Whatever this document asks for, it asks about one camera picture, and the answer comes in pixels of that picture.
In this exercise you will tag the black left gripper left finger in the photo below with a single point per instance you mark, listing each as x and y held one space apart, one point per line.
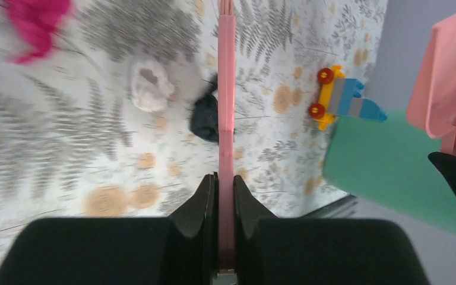
177 249

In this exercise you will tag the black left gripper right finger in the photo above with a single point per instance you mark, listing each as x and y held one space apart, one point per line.
273 250

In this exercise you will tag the pink dustpan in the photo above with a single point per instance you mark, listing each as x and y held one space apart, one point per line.
432 106

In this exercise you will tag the pink hand brush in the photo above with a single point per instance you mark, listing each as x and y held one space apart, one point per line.
226 119

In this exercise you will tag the green trash bin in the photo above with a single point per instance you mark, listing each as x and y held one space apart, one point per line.
387 163

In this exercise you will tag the floral table mat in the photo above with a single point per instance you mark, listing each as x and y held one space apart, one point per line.
101 127

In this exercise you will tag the toy brick car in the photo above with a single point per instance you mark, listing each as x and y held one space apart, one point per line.
342 96

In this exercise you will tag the white paper scrap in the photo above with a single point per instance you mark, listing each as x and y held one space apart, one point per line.
149 85

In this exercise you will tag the magenta paper scrap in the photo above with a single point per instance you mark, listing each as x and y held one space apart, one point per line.
36 23

